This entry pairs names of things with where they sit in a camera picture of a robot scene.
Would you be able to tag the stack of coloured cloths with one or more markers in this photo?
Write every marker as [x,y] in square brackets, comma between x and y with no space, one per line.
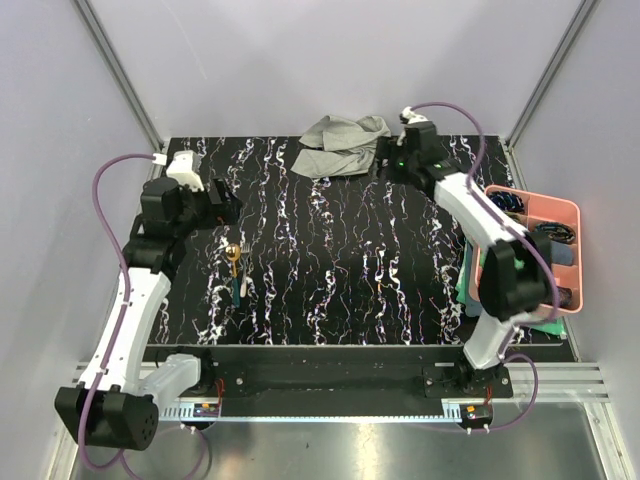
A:
[472,307]

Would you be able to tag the dark brown napkin roll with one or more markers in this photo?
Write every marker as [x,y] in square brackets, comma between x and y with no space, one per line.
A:
[565,296]

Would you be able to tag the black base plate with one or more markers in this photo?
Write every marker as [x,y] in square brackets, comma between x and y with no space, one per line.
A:
[384,382]

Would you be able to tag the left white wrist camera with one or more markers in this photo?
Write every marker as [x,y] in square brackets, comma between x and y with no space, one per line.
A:
[184,168]

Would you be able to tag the gold spoon green handle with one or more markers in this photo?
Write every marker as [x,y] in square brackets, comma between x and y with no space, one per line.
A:
[233,253]

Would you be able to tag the blue patterned napkin roll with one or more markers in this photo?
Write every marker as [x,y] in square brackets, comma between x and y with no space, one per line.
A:
[507,201]

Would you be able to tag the pink divided tray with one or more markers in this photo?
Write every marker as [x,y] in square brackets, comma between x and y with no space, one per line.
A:
[511,268]

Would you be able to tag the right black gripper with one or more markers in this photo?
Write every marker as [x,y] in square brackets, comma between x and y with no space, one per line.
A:
[387,149]

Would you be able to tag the grey-blue folded napkin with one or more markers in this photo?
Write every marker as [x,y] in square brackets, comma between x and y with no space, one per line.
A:
[561,254]

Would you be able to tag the grey cloth napkin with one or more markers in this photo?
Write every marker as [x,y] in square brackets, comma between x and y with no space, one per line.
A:
[338,147]

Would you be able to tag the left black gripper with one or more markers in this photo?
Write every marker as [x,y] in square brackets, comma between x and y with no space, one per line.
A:
[226,211]

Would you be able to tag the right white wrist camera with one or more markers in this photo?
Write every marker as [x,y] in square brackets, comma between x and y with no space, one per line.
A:
[412,120]

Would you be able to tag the blue-orange patterned napkin roll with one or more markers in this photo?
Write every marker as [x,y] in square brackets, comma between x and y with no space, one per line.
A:
[557,232]

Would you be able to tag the silver fork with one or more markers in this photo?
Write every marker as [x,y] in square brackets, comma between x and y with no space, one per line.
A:
[244,261]

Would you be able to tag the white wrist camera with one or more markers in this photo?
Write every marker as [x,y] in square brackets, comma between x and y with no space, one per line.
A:
[412,120]
[184,168]

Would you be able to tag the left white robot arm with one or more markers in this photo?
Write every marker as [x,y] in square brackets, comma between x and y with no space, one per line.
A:
[113,406]

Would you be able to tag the black marble pattern mat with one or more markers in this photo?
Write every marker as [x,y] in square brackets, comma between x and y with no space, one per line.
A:
[344,261]

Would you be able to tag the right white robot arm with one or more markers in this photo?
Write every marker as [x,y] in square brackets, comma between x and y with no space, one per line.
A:
[448,185]

